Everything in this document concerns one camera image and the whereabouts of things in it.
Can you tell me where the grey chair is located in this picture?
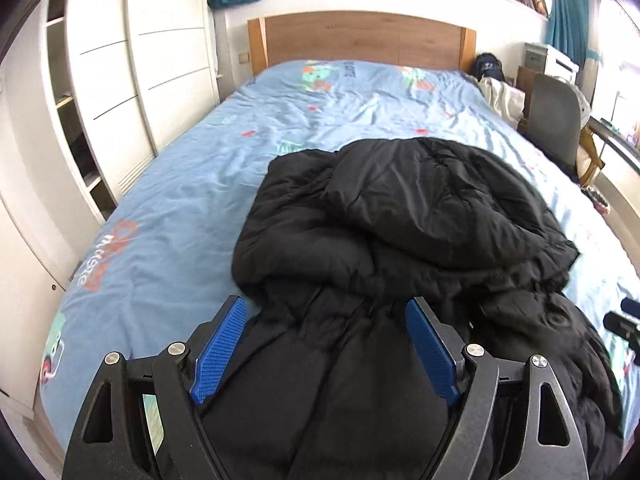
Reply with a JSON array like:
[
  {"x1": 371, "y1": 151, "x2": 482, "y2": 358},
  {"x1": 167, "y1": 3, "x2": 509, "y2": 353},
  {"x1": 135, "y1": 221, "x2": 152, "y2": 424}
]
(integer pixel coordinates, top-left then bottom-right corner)
[{"x1": 525, "y1": 71, "x2": 593, "y2": 168}]

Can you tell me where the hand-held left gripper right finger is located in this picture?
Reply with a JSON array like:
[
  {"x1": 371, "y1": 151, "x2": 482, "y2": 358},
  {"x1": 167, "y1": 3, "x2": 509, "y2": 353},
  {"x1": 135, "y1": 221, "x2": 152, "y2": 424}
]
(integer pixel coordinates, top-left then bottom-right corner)
[{"x1": 404, "y1": 297, "x2": 591, "y2": 480}]

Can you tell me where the bed with blue printed sheet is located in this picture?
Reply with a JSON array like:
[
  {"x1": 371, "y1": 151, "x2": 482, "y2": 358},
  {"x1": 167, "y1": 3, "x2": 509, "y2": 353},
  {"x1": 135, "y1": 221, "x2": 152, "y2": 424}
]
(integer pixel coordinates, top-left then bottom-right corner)
[{"x1": 37, "y1": 59, "x2": 640, "y2": 456}]

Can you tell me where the mustard cloth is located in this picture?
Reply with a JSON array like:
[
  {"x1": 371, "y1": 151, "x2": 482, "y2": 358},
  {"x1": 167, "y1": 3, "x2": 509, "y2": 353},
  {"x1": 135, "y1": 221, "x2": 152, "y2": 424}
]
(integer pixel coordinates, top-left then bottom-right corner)
[{"x1": 575, "y1": 130, "x2": 606, "y2": 186}]

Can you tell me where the black puffer coat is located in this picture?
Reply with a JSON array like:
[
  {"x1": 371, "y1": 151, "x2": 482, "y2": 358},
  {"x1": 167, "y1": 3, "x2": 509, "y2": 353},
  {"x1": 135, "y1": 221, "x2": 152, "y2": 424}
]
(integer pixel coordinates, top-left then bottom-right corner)
[{"x1": 200, "y1": 137, "x2": 626, "y2": 480}]

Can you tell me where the white drawer unit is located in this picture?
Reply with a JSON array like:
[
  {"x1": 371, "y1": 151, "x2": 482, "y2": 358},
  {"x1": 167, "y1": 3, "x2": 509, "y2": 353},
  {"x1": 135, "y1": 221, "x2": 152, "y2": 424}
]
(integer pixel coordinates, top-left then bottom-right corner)
[{"x1": 524, "y1": 42, "x2": 581, "y2": 81}]

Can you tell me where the desk with grey edge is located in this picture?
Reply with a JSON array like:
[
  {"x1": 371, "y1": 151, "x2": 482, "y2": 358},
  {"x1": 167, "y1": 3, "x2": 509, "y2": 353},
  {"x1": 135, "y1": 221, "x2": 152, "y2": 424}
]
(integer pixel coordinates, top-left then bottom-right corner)
[{"x1": 587, "y1": 116, "x2": 640, "y2": 173}]

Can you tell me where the white cloth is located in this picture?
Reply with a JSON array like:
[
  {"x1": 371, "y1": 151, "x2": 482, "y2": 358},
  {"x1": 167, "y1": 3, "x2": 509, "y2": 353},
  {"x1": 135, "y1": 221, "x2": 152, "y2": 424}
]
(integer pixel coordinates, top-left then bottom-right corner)
[{"x1": 477, "y1": 77, "x2": 526, "y2": 121}]

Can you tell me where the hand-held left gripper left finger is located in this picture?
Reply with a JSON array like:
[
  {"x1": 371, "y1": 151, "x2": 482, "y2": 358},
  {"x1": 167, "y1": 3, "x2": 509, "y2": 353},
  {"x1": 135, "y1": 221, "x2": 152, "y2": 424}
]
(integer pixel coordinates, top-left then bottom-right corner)
[{"x1": 61, "y1": 295, "x2": 248, "y2": 480}]

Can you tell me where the wooden headboard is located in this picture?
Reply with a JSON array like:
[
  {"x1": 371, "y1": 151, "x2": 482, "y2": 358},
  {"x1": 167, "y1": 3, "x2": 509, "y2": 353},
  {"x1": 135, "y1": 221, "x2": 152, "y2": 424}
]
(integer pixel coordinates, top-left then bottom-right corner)
[{"x1": 247, "y1": 10, "x2": 477, "y2": 77}]

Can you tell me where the white wardrobe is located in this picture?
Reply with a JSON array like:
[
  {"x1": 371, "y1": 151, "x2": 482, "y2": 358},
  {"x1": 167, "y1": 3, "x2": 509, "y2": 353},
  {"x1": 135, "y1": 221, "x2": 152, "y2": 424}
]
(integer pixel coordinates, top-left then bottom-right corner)
[{"x1": 40, "y1": 0, "x2": 221, "y2": 221}]

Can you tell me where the window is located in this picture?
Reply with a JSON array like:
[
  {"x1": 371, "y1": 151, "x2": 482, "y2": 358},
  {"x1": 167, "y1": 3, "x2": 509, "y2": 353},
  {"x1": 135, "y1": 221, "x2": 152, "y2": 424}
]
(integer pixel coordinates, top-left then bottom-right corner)
[{"x1": 595, "y1": 0, "x2": 640, "y2": 136}]

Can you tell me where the black backpack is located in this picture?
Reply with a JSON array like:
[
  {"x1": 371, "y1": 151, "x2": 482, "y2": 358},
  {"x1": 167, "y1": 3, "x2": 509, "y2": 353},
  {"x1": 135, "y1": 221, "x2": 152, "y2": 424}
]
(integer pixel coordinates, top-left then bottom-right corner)
[{"x1": 472, "y1": 53, "x2": 505, "y2": 83}]

